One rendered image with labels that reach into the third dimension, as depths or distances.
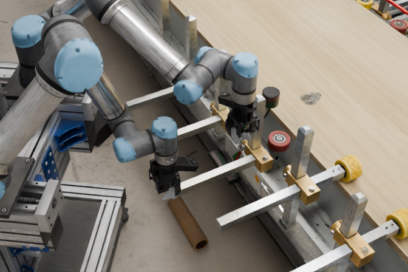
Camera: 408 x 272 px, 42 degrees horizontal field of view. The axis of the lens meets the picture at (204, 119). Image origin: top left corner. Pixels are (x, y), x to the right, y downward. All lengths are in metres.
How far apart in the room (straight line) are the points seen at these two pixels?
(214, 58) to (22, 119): 0.57
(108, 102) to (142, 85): 2.00
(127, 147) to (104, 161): 1.55
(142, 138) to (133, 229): 1.27
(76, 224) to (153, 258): 0.41
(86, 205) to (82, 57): 1.47
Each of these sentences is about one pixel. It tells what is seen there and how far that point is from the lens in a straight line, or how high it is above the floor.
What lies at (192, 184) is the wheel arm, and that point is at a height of 0.86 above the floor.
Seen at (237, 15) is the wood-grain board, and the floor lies 0.90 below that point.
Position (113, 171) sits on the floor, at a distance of 3.04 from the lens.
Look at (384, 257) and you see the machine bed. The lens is 1.94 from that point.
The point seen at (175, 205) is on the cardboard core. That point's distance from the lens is 2.76.
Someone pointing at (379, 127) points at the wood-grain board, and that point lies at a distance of 2.07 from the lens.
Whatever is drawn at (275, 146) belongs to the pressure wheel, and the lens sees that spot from 1.91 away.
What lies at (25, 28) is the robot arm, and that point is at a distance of 1.90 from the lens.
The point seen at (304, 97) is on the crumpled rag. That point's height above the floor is 0.91.
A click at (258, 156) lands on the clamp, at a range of 1.91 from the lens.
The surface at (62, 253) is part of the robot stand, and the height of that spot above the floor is 0.21.
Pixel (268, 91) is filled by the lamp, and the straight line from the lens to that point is 1.81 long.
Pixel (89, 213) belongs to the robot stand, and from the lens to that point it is 2.62.
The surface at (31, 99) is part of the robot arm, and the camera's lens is 1.34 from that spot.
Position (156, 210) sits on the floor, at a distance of 2.84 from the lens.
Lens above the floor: 2.27
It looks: 43 degrees down
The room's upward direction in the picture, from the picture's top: 1 degrees clockwise
